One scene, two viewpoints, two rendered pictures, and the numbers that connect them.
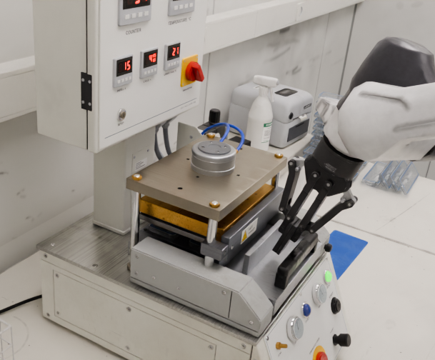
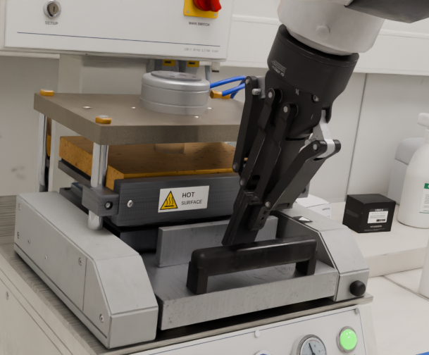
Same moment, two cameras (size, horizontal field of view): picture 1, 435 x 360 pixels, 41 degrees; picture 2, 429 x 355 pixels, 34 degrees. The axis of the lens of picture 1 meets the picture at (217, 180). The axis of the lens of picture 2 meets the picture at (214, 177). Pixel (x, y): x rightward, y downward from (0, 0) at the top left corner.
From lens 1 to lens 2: 0.57 m
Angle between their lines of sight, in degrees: 28
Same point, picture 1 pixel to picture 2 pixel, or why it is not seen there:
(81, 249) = (1, 213)
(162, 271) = (35, 228)
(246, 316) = (97, 305)
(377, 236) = not seen: outside the picture
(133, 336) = (8, 341)
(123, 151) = (78, 84)
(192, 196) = (89, 113)
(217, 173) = (163, 108)
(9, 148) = (7, 105)
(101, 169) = not seen: hidden behind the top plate
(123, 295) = (4, 271)
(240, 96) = (406, 150)
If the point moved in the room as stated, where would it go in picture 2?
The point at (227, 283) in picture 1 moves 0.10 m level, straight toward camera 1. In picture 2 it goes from (89, 248) to (8, 278)
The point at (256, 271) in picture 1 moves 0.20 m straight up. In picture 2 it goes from (181, 267) to (202, 72)
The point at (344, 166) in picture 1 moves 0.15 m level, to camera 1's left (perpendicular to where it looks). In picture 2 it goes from (299, 64) to (151, 40)
